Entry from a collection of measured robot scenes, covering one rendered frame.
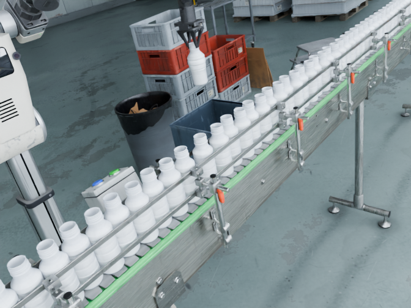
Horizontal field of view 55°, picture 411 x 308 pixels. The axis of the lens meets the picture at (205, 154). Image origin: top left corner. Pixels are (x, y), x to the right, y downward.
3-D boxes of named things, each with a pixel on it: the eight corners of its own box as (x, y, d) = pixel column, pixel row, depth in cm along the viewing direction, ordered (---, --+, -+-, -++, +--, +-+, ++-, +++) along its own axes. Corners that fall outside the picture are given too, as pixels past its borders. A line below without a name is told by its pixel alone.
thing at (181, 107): (185, 122, 362) (180, 99, 351) (151, 118, 384) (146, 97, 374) (219, 96, 404) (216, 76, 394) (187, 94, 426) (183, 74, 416)
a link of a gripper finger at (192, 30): (192, 45, 157) (188, 21, 152) (207, 45, 153) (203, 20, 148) (181, 50, 152) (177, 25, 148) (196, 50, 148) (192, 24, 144)
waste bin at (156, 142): (161, 192, 306) (140, 117, 276) (124, 179, 334) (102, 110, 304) (199, 164, 335) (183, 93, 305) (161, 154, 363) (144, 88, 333)
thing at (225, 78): (220, 93, 412) (217, 73, 402) (190, 90, 436) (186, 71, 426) (250, 73, 453) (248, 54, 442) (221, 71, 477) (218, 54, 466)
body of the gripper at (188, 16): (185, 24, 154) (181, 4, 151) (205, 24, 148) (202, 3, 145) (174, 28, 150) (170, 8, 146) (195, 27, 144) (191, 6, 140)
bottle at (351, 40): (352, 69, 184) (352, 33, 177) (340, 68, 188) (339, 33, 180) (357, 65, 188) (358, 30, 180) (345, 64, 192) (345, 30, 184)
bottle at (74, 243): (74, 292, 90) (48, 236, 82) (84, 272, 95) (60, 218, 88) (99, 291, 89) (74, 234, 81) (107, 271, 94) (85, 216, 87)
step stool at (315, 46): (322, 65, 499) (321, 32, 479) (349, 78, 445) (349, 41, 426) (288, 74, 492) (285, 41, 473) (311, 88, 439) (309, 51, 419)
